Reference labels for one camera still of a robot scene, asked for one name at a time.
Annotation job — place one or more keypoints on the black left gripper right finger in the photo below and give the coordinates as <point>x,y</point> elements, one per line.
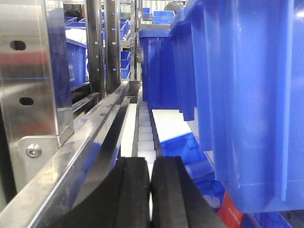
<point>176,201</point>

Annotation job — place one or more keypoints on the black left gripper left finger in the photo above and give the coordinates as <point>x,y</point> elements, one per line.
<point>120,201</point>

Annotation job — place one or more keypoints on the large blue plastic bin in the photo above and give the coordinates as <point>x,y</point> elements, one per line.
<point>241,79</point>

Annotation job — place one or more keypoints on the blue bin lower shelf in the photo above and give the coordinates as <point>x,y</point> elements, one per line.
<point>197,166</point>

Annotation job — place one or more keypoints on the blue bin left rack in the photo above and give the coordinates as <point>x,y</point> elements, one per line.
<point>77,54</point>

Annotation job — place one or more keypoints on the white roller track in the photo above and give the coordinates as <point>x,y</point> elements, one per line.
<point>145,146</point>

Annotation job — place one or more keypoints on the red snack package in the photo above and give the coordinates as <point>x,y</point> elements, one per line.
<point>229,214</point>

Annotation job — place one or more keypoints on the steel rack uprights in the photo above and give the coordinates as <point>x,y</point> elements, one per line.
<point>103,45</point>

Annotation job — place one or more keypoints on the stainless steel shelf rail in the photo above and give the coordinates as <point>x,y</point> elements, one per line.
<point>54,189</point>

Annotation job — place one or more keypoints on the stainless steel upright post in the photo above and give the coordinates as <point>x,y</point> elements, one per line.
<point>35,92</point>

